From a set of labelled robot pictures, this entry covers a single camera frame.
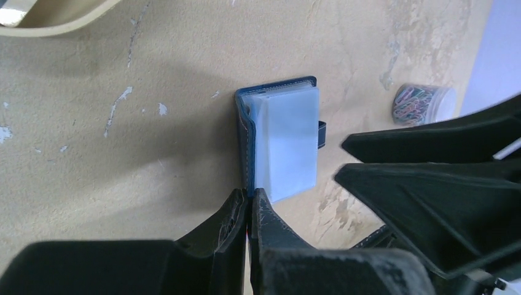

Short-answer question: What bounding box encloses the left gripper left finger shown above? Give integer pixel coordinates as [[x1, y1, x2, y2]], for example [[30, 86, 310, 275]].
[[1, 189, 249, 294]]

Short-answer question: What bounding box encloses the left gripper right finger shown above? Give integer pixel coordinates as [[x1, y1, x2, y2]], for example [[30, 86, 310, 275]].
[[249, 189, 435, 294]]

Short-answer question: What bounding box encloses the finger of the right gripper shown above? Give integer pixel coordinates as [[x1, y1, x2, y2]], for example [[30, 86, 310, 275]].
[[342, 95, 520, 163], [334, 160, 520, 279]]

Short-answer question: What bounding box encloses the blue leather card holder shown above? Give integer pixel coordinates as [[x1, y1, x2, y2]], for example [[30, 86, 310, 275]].
[[235, 76, 326, 203]]

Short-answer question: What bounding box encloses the beige oval card tray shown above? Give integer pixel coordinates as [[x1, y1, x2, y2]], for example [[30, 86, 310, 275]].
[[1, 0, 120, 37]]

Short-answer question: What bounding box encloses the clear jar of paper clips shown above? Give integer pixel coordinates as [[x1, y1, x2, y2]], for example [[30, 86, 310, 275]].
[[391, 84, 457, 127]]

